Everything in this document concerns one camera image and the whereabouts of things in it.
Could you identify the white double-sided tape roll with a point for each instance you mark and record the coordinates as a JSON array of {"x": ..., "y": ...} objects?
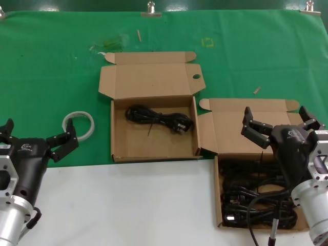
[{"x": 91, "y": 128}]

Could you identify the green table cloth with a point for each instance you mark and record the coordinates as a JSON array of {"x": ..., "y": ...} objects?
[{"x": 51, "y": 77}]

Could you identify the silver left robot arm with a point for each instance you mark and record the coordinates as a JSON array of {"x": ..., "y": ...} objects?
[{"x": 11, "y": 223}]

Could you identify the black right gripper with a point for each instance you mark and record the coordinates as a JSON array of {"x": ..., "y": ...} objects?
[{"x": 292, "y": 153}]

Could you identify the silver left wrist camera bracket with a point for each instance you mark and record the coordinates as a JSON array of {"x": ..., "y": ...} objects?
[{"x": 7, "y": 166}]

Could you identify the clear plastic wrap scrap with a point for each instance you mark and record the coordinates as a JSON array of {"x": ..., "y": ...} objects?
[{"x": 110, "y": 44}]

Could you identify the small white paper scrap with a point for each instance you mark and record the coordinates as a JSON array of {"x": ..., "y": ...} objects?
[{"x": 101, "y": 53}]

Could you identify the cardboard box with open lid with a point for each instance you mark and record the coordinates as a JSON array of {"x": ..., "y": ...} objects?
[
  {"x": 230, "y": 128},
  {"x": 153, "y": 146}
]

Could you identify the short wooden stick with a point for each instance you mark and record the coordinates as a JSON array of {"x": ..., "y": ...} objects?
[
  {"x": 139, "y": 36},
  {"x": 257, "y": 90}
]

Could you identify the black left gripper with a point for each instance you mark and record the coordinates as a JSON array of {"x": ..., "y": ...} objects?
[{"x": 30, "y": 164}]

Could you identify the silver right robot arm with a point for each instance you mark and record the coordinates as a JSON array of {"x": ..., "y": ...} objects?
[{"x": 315, "y": 210}]

